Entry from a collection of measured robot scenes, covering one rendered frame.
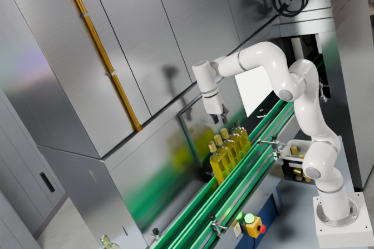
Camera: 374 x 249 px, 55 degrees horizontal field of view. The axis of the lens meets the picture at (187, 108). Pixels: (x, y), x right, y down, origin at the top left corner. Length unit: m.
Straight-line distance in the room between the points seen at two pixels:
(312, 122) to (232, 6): 0.95
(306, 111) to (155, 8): 0.81
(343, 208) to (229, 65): 0.85
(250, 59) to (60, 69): 0.73
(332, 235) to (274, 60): 0.88
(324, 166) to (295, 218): 0.57
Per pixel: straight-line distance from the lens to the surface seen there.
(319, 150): 1.61
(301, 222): 2.05
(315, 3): 2.46
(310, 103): 1.49
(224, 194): 1.79
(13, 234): 3.89
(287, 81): 1.36
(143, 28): 1.64
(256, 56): 1.43
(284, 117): 2.27
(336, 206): 1.82
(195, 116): 1.83
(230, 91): 2.06
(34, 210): 4.38
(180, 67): 1.78
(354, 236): 1.87
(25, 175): 4.31
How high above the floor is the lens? 2.21
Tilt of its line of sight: 24 degrees down
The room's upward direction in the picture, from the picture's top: 21 degrees counter-clockwise
